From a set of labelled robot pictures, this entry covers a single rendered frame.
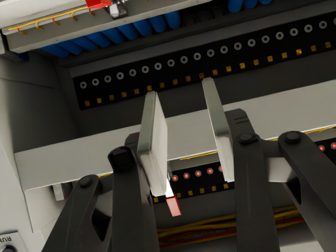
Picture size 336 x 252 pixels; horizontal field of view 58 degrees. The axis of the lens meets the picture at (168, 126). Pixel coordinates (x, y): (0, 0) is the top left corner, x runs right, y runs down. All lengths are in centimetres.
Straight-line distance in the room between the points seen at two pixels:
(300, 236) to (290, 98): 26
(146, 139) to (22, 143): 27
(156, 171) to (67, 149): 22
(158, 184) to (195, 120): 18
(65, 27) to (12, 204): 21
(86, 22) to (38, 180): 19
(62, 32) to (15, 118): 12
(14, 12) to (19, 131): 14
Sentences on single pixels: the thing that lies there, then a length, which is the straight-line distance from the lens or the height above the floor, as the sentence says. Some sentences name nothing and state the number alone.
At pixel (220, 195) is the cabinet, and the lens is 59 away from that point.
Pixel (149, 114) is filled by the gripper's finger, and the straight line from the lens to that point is 17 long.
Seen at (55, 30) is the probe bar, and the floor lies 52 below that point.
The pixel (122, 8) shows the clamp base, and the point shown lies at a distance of 33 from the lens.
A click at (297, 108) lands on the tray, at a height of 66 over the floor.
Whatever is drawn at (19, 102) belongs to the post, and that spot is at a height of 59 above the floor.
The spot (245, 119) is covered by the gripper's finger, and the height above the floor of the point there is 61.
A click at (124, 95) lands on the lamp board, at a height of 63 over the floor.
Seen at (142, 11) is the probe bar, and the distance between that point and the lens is 35.
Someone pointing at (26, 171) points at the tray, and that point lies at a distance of 39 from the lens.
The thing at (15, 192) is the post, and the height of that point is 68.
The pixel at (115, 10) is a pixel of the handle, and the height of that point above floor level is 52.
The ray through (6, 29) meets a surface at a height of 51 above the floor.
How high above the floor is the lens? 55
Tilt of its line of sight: 17 degrees up
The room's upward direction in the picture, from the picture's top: 165 degrees clockwise
